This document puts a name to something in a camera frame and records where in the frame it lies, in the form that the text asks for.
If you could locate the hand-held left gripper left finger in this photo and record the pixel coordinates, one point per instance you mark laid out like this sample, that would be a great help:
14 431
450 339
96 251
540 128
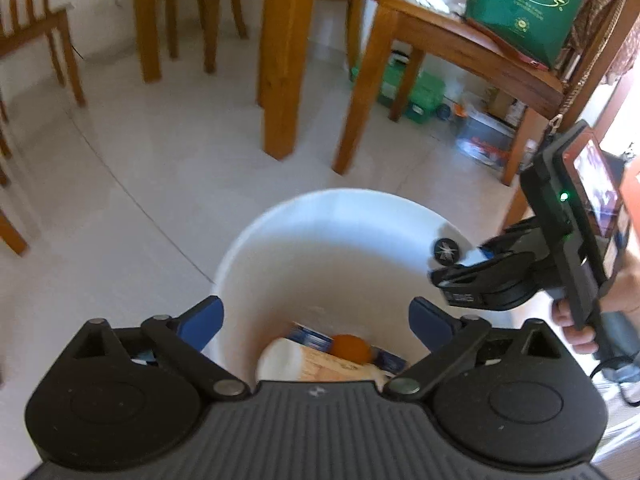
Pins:
202 322

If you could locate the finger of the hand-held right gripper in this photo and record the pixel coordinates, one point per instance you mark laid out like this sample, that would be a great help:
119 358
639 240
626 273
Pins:
480 285
515 242

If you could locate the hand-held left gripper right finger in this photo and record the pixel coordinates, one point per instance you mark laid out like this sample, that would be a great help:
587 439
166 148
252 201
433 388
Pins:
430 325

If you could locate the blue biscuit box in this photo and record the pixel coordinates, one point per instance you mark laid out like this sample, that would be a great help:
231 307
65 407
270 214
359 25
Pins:
390 360
310 337

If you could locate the white plastic bin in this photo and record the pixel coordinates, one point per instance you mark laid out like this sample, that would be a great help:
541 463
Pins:
300 260

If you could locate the beige instant drink cup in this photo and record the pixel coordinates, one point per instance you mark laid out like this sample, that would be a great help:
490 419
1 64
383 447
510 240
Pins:
310 367

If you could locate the person's right forearm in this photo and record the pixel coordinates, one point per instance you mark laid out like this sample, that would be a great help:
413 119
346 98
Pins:
625 292

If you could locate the person's right hand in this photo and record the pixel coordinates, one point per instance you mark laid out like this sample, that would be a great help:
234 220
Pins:
572 332

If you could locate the clear plastic storage box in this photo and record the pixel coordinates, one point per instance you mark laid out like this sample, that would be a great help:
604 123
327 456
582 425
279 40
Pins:
485 135

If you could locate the cardboard box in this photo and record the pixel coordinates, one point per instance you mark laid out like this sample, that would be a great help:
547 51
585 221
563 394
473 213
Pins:
505 105

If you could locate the black and orange object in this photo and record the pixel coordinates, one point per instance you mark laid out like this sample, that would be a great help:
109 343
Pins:
450 112

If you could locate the green plastic toolbox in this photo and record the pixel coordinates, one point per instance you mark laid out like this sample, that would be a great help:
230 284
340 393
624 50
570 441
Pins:
425 97

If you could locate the person's denim trouser leg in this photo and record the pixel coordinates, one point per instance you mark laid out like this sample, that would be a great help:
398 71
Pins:
625 385

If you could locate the dark red flat case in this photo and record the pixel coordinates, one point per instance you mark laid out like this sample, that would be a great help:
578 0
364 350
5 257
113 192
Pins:
505 45

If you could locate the wooden chair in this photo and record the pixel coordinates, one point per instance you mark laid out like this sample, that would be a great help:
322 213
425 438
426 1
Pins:
10 230
55 25
210 10
360 110

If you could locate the brown patterned cloth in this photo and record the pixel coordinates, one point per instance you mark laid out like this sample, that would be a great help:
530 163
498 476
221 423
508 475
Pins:
605 10

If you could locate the green paper bag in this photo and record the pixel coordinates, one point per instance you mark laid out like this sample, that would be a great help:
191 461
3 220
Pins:
525 10

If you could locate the wooden dining table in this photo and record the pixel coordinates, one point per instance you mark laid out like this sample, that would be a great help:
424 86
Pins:
285 60

